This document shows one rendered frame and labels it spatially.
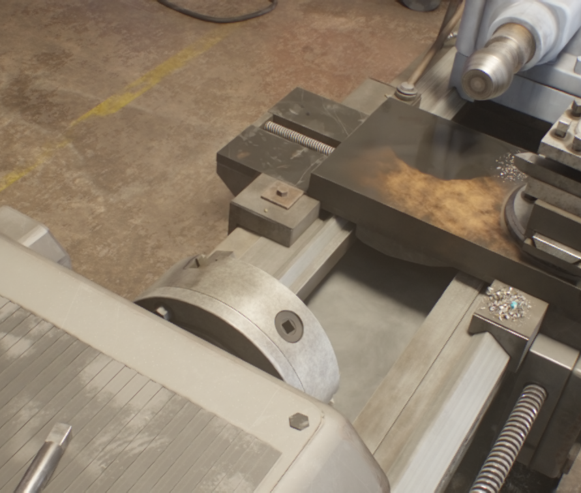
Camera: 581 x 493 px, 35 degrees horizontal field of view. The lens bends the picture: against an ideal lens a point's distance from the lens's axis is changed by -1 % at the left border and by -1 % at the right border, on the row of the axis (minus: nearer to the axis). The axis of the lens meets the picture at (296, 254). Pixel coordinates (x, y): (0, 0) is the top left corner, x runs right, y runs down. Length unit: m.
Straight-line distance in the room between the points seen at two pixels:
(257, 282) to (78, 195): 2.10
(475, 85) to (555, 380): 0.52
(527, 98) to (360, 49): 1.99
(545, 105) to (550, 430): 0.71
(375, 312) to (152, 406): 1.01
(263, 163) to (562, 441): 0.73
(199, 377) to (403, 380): 0.73
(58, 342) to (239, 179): 1.03
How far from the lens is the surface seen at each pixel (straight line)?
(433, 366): 1.46
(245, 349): 0.95
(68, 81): 3.62
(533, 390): 1.61
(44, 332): 0.76
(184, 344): 0.75
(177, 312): 0.98
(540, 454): 1.74
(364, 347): 1.61
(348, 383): 1.55
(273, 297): 0.97
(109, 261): 2.80
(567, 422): 1.66
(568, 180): 1.47
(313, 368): 0.98
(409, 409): 1.39
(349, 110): 1.90
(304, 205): 1.63
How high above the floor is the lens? 1.89
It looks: 42 degrees down
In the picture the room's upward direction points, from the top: 8 degrees clockwise
